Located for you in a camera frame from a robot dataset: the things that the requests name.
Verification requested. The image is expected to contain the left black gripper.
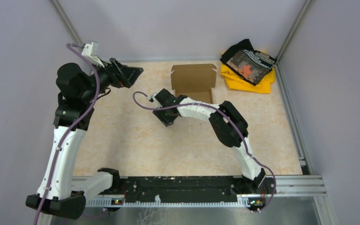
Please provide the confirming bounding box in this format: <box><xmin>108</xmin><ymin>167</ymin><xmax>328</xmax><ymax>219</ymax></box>
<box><xmin>81</xmin><ymin>56</ymin><xmax>143</xmax><ymax>102</ymax></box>

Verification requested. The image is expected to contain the brown cardboard box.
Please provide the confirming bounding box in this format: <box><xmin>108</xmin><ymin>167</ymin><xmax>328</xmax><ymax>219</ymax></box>
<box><xmin>171</xmin><ymin>64</ymin><xmax>217</xmax><ymax>104</ymax></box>

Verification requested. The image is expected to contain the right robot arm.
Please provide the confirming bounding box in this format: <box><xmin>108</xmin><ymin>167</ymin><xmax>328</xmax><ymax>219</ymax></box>
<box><xmin>148</xmin><ymin>89</ymin><xmax>266</xmax><ymax>193</ymax></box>

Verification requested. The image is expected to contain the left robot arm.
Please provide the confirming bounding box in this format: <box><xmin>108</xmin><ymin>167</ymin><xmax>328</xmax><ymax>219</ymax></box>
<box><xmin>26</xmin><ymin>58</ymin><xmax>143</xmax><ymax>220</ymax></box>

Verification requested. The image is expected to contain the yellow folded cloth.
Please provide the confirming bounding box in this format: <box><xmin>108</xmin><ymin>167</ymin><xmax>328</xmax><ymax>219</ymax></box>
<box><xmin>220</xmin><ymin>49</ymin><xmax>277</xmax><ymax>94</ymax></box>

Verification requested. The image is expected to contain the black printed folded shirt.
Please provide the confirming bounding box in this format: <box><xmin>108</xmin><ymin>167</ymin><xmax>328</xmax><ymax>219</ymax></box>
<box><xmin>220</xmin><ymin>39</ymin><xmax>277</xmax><ymax>86</ymax></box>

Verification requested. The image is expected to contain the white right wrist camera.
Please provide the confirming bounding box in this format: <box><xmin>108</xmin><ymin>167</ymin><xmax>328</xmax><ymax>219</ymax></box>
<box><xmin>147</xmin><ymin>91</ymin><xmax>161</xmax><ymax>106</ymax></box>

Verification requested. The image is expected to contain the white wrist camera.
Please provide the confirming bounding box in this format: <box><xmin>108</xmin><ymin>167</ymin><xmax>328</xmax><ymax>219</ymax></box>
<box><xmin>147</xmin><ymin>91</ymin><xmax>161</xmax><ymax>106</ymax></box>
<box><xmin>81</xmin><ymin>41</ymin><xmax>105</xmax><ymax>68</ymax></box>

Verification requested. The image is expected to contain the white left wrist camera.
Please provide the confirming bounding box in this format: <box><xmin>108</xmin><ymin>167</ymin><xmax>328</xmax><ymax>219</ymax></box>
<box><xmin>81</xmin><ymin>41</ymin><xmax>105</xmax><ymax>68</ymax></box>

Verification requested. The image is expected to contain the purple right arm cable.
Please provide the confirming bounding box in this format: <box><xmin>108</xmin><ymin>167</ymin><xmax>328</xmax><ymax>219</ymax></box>
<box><xmin>132</xmin><ymin>91</ymin><xmax>277</xmax><ymax>213</ymax></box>

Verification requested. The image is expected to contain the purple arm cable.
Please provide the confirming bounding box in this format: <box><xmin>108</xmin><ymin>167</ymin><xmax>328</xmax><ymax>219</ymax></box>
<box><xmin>132</xmin><ymin>91</ymin><xmax>277</xmax><ymax>213</ymax></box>
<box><xmin>33</xmin><ymin>43</ymin><xmax>101</xmax><ymax>225</ymax></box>

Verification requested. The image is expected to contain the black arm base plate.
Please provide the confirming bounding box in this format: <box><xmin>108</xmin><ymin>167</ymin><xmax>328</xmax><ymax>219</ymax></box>
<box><xmin>102</xmin><ymin>176</ymin><xmax>275</xmax><ymax>203</ymax></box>

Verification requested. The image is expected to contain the aluminium front rail frame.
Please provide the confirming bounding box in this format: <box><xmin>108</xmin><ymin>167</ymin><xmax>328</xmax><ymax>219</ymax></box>
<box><xmin>76</xmin><ymin>175</ymin><xmax>327</xmax><ymax>210</ymax></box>

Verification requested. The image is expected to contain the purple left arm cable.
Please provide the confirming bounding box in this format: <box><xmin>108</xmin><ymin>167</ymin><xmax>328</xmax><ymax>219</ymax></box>
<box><xmin>33</xmin><ymin>43</ymin><xmax>101</xmax><ymax>225</ymax></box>

